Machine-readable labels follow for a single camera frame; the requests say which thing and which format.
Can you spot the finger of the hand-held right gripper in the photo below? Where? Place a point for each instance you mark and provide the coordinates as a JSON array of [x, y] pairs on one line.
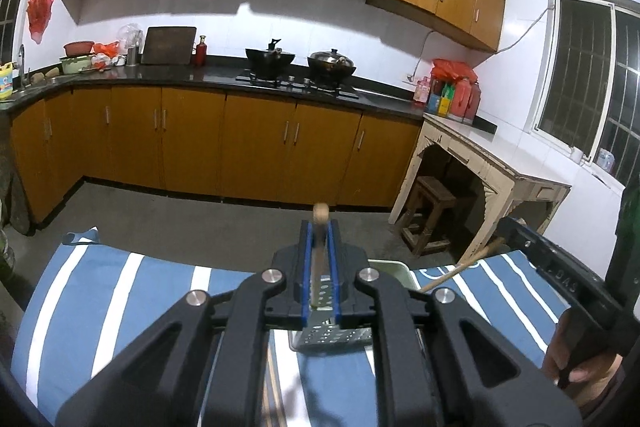
[[515, 234]]

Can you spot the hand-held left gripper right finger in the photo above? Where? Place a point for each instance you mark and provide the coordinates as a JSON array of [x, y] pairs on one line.
[[336, 302]]

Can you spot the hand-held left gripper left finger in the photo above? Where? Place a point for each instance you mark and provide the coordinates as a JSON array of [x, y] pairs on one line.
[[306, 302]]

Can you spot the green perforated utensil holder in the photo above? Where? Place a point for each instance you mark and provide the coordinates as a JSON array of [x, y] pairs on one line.
[[325, 339]]

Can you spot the wooden chopstick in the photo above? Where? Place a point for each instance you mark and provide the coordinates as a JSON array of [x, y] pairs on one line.
[[450, 274], [320, 212]]

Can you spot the person's right hand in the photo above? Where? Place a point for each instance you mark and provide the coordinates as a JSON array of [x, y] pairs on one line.
[[590, 384]]

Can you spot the wooden stool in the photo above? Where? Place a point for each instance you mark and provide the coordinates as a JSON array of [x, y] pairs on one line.
[[432, 192]]

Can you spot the worn white wooden table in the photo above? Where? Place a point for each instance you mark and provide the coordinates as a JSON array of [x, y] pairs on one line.
[[480, 147]]

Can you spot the white cup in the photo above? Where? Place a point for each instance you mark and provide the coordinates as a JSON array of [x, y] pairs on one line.
[[576, 154]]

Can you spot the clear plastic bottle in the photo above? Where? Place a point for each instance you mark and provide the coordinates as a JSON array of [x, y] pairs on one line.
[[605, 161]]

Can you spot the green and yellow bottle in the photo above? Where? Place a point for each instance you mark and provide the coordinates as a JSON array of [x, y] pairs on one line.
[[446, 99]]

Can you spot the pink bottle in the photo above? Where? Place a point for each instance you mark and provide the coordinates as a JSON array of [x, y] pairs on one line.
[[421, 92]]

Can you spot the white framed barred window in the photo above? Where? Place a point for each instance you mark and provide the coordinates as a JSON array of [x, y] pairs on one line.
[[580, 72]]

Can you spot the blue striped tablecloth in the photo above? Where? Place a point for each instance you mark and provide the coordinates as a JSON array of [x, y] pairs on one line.
[[125, 307]]

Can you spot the orange base cabinets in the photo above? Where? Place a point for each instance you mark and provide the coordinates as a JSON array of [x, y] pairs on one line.
[[200, 142]]

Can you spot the black gas stove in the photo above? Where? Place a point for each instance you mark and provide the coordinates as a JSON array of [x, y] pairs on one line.
[[300, 84]]

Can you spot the wok with steel lid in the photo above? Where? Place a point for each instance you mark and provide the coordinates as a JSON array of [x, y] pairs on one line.
[[331, 63]]

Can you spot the black wok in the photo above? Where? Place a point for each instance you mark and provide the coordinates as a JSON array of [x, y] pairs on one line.
[[270, 61]]

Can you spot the black kitchen countertop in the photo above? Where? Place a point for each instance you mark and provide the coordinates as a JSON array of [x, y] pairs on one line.
[[200, 77]]

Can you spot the slim red bottle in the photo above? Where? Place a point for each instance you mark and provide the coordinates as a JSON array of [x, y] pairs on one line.
[[201, 53]]

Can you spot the dark wooden cutting board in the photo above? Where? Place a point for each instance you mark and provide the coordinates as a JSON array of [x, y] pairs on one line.
[[168, 46]]

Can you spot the metal canister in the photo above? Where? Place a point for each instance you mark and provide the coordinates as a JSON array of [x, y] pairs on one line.
[[132, 57]]

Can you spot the dark cloth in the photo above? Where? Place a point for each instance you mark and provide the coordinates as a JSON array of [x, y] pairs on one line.
[[15, 187]]

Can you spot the clear plastic bag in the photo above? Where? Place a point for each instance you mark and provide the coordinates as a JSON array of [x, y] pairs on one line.
[[131, 34]]

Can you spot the orange plastic bag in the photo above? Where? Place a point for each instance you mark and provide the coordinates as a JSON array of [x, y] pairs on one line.
[[106, 49]]

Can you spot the green enamel basin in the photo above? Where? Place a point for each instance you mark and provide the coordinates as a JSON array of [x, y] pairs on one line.
[[75, 65]]

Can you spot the red plastic basin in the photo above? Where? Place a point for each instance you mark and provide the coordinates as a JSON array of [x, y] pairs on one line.
[[78, 48]]

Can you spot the yellow detergent bottle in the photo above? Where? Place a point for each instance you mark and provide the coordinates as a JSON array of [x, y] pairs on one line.
[[6, 84]]

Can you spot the metal sink faucet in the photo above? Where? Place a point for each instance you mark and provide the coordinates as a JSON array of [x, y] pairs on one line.
[[21, 62]]

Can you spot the red plastic bag on hook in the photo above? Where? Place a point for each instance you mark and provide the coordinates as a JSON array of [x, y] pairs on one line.
[[40, 12]]

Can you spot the dark barred window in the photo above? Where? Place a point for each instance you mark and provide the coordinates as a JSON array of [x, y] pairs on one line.
[[10, 7]]

